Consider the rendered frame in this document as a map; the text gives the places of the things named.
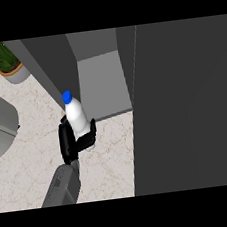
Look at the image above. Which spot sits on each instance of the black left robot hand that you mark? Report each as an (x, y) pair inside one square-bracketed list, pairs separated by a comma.
[(68, 141)]

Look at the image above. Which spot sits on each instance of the green potted plant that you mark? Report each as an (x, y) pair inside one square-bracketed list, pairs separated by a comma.
[(3, 60)]

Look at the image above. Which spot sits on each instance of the grey open cabinet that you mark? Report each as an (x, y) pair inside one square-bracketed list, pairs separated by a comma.
[(91, 78)]

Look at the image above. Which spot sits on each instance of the dark grey cabinet door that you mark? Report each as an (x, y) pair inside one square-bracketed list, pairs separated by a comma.
[(185, 110)]

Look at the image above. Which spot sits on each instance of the white bottle with blue cap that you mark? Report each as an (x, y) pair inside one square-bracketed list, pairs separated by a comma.
[(76, 116)]

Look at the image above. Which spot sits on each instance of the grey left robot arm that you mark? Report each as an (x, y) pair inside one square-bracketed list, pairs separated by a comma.
[(62, 187)]

